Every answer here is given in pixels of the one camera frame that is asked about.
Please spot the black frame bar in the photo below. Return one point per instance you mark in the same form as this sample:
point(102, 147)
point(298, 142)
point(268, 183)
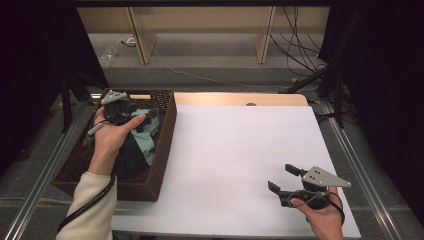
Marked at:
point(200, 3)

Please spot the black curtain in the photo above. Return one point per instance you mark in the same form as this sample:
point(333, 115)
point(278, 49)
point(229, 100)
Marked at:
point(33, 66)
point(390, 83)

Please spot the black and mint green garment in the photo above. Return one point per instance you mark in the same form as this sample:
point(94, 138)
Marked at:
point(133, 158)

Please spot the white table mat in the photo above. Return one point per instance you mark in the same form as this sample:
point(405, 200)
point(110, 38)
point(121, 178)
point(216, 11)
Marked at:
point(233, 150)

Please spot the small yellow tag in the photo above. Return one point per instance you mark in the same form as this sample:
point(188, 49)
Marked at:
point(294, 80)

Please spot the black metal stand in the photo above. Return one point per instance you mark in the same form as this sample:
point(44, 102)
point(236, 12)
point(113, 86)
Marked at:
point(339, 100)
point(66, 106)

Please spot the aluminium rail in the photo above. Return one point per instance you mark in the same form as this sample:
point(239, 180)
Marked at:
point(40, 180)
point(360, 166)

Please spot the clear plastic bag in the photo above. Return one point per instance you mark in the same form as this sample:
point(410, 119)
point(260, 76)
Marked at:
point(108, 56)

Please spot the person's right hand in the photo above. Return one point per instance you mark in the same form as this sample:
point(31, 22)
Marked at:
point(325, 221)

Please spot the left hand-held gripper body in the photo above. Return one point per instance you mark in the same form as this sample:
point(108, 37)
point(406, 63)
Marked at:
point(116, 108)

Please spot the person's left hand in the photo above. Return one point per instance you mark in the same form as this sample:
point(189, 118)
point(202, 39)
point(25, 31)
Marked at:
point(106, 146)

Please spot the white power adapter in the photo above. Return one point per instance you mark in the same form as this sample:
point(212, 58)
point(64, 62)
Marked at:
point(130, 42)

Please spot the light wooden furniture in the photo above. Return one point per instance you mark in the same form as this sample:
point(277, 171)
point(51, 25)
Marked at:
point(200, 20)

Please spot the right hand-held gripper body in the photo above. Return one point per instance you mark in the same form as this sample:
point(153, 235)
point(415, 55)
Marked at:
point(321, 177)

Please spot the brown woven basket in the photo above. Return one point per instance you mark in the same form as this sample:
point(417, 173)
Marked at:
point(165, 146)

